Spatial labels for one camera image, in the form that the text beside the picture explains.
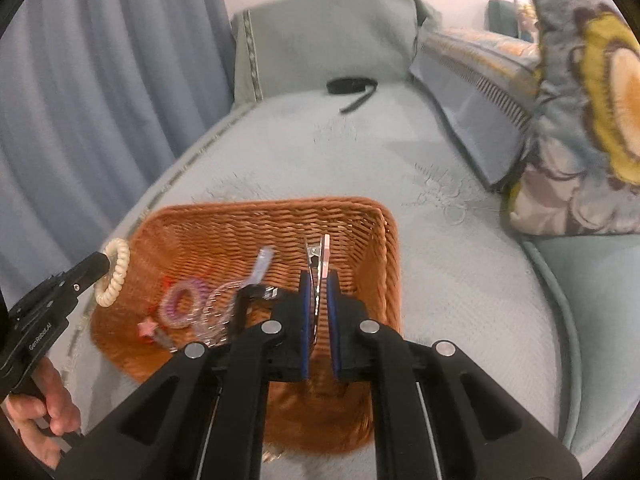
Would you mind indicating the large floral pillow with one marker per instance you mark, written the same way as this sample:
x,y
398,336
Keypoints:
x,y
575,110

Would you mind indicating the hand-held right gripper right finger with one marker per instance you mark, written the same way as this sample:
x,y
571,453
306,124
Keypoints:
x,y
334,330

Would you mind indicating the brown wicker basket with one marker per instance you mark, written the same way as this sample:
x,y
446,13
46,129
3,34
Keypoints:
x,y
225,230

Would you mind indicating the silver pink alligator hair clip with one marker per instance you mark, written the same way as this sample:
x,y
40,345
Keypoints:
x,y
315,270

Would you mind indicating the small floral pillow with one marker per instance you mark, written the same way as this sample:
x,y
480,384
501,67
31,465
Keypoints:
x,y
525,20

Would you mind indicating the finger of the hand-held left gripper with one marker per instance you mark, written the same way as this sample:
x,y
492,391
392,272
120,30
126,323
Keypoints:
x,y
85,272

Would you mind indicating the blue curtain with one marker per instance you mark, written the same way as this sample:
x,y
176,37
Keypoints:
x,y
100,85

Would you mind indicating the striped bolster cushion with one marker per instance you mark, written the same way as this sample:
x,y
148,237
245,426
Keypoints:
x,y
475,100

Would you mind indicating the pink star hair clip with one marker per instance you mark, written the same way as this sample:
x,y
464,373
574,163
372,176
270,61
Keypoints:
x,y
147,332

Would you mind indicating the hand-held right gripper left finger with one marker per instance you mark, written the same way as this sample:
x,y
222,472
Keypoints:
x,y
303,330

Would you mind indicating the person's left hand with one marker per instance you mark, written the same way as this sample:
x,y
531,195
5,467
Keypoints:
x,y
50,405

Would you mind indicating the lavender hair clip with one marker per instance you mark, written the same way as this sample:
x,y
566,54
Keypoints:
x,y
262,265

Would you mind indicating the dark teal pillow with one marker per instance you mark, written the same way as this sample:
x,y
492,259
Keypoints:
x,y
500,15

